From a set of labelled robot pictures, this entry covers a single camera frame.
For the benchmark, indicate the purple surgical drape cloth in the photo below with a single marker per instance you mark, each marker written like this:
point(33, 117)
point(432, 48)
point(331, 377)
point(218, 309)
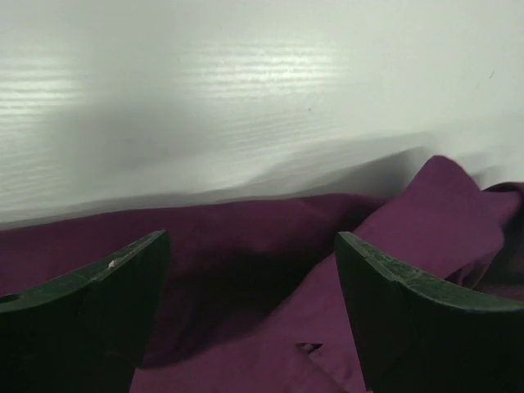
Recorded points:
point(252, 301)

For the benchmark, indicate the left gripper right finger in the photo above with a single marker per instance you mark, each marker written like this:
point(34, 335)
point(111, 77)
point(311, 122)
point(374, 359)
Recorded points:
point(415, 332)

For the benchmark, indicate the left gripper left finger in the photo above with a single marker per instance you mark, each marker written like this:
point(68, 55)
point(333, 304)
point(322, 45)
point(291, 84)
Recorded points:
point(87, 330)

